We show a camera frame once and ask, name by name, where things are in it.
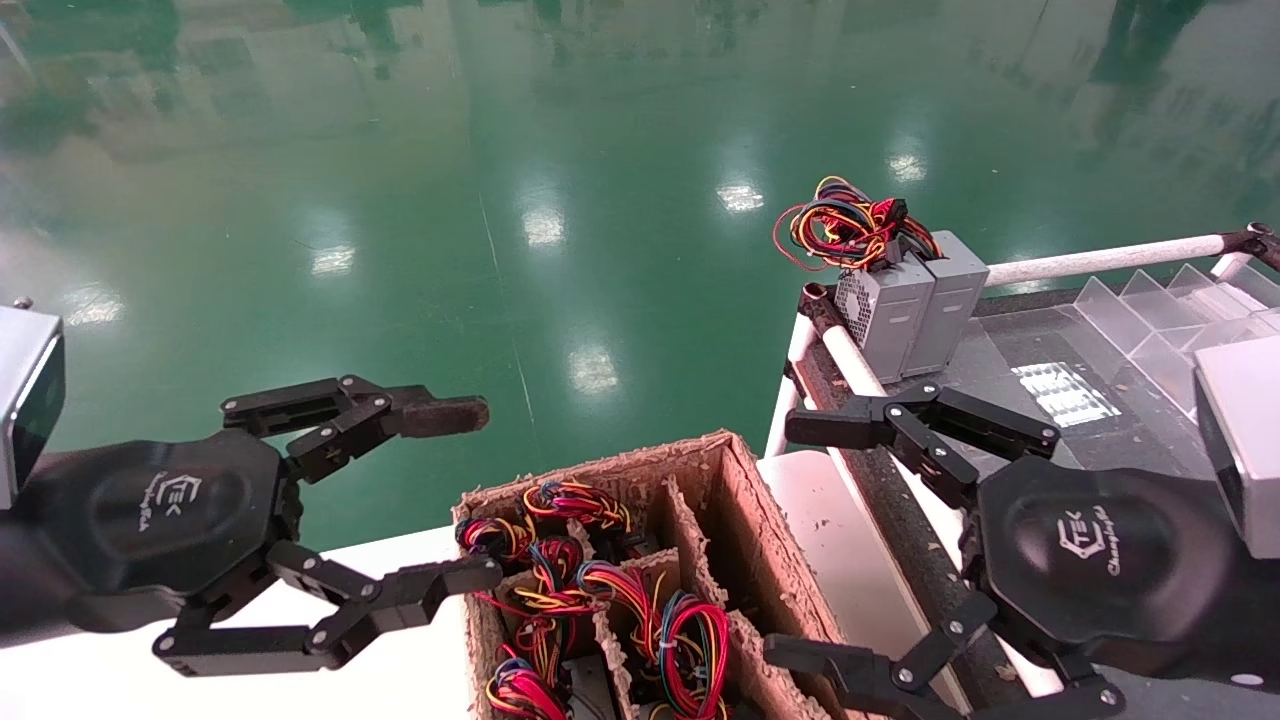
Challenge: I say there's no brown cardboard divider box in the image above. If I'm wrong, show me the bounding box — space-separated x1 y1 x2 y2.
452 430 881 720

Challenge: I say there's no long white frame pipe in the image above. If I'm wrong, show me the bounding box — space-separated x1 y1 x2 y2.
815 315 1066 701

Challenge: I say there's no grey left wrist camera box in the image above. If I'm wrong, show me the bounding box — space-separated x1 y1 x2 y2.
0 297 66 511

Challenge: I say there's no black pipe joint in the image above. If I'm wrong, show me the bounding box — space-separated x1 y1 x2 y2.
800 283 846 336
1218 222 1280 273

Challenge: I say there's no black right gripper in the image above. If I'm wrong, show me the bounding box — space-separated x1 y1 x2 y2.
765 380 1280 720

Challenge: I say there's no grey power supply unit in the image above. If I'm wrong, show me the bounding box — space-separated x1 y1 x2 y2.
560 655 621 720
900 232 991 378

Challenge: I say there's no clear acrylic divider rack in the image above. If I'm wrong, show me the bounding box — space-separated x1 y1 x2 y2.
1072 262 1280 421

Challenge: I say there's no dark speckled belt mat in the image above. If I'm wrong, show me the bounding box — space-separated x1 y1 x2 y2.
800 290 1280 720

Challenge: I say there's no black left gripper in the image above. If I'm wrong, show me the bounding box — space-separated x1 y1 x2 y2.
35 375 503 678

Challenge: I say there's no multicoloured wire bundle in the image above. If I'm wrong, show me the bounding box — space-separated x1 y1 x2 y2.
530 538 586 593
485 655 571 720
658 590 733 720
772 177 943 273
480 560 663 661
520 480 633 533
455 515 536 561

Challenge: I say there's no white frame leg pipe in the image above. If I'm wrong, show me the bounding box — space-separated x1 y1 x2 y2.
765 315 819 458

